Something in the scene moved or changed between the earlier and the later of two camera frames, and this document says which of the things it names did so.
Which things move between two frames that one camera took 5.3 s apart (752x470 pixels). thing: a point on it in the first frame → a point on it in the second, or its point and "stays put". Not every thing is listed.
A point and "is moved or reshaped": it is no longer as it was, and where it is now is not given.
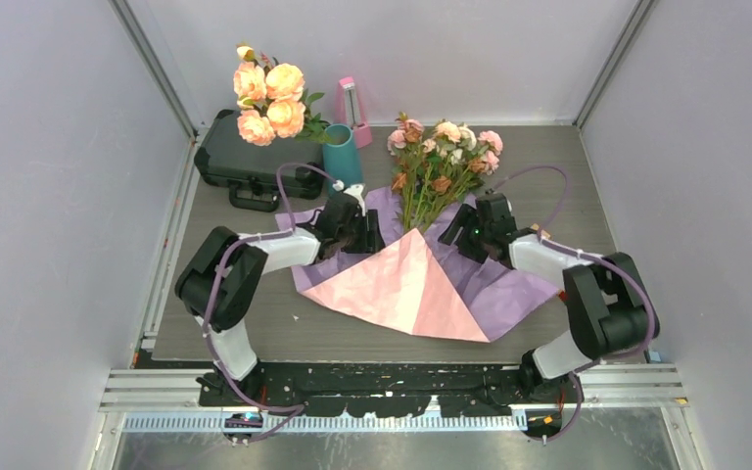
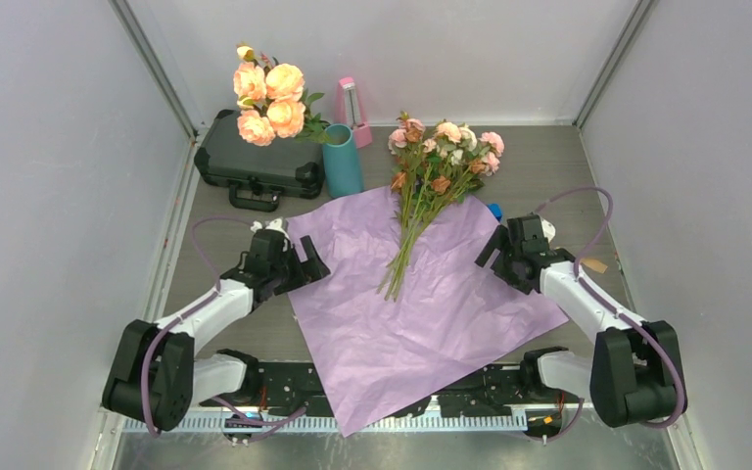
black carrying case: (226, 158) stays put
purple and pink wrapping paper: (415, 281) is moved or reshaped
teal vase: (342, 157) stays put
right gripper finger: (464, 216) → (498, 241)
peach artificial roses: (272, 100) stays put
